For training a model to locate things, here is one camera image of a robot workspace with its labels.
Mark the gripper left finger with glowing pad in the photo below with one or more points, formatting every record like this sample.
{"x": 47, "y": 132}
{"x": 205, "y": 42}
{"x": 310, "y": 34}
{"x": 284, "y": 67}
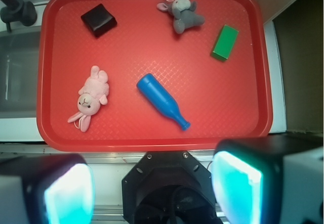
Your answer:
{"x": 47, "y": 189}

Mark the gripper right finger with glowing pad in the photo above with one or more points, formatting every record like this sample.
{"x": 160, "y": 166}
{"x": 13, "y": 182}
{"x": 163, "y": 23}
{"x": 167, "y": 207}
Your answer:
{"x": 272, "y": 179}

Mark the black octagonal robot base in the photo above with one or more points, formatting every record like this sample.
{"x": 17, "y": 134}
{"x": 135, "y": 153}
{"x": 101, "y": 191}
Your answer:
{"x": 168, "y": 187}

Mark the blue plastic bottle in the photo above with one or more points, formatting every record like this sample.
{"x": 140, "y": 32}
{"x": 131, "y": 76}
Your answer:
{"x": 162, "y": 100}

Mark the pink plush bunny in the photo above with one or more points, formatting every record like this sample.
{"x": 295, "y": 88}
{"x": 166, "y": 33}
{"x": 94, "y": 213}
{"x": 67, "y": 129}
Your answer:
{"x": 93, "y": 94}

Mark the green rectangular block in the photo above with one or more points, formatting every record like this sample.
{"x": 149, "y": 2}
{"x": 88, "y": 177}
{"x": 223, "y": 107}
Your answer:
{"x": 224, "y": 43}

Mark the stainless steel sink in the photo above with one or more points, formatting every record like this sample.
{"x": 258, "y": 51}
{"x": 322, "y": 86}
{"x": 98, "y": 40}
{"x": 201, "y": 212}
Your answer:
{"x": 19, "y": 73}

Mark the red plastic tray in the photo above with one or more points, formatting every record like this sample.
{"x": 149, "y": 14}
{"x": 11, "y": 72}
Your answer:
{"x": 230, "y": 99}

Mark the dark brown square block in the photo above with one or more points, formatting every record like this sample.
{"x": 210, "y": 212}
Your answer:
{"x": 98, "y": 20}

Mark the grey plush donkey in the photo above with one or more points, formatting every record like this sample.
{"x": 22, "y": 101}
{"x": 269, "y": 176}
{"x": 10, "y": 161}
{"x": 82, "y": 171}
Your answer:
{"x": 183, "y": 12}

